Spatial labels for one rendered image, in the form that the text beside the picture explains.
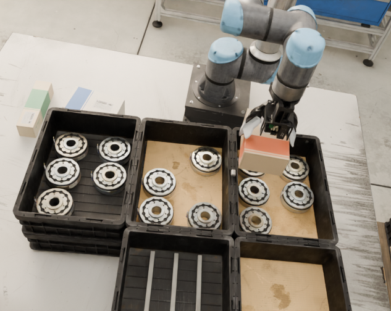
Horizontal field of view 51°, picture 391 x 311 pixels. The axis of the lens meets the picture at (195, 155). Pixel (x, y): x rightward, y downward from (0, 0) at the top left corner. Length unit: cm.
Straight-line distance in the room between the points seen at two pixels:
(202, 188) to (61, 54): 96
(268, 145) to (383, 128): 202
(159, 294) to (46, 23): 255
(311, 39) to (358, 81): 245
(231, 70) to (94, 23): 197
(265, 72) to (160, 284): 81
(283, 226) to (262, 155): 32
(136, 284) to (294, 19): 78
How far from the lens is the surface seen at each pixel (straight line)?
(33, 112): 165
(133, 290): 118
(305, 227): 136
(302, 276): 128
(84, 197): 132
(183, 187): 133
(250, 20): 97
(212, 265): 122
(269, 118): 102
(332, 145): 178
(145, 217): 123
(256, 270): 124
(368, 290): 151
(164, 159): 139
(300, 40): 89
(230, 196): 122
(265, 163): 111
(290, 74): 92
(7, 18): 346
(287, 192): 137
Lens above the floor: 195
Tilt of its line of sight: 52 degrees down
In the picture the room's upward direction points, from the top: 11 degrees clockwise
